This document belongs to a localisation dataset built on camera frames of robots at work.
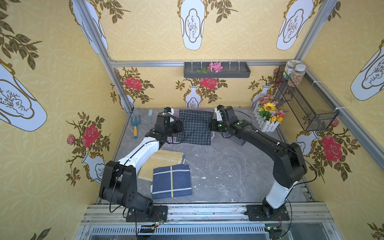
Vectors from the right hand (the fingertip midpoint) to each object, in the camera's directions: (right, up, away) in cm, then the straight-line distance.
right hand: (213, 121), depth 91 cm
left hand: (-23, 0, -2) cm, 23 cm away
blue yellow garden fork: (-53, -8, +13) cm, 55 cm away
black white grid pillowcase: (-10, -3, -3) cm, 11 cm away
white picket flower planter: (+36, +5, +8) cm, 37 cm away
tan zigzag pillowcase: (-31, -23, +2) cm, 39 cm away
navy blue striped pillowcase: (-25, -34, -7) cm, 42 cm away
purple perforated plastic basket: (-22, -9, -12) cm, 27 cm away
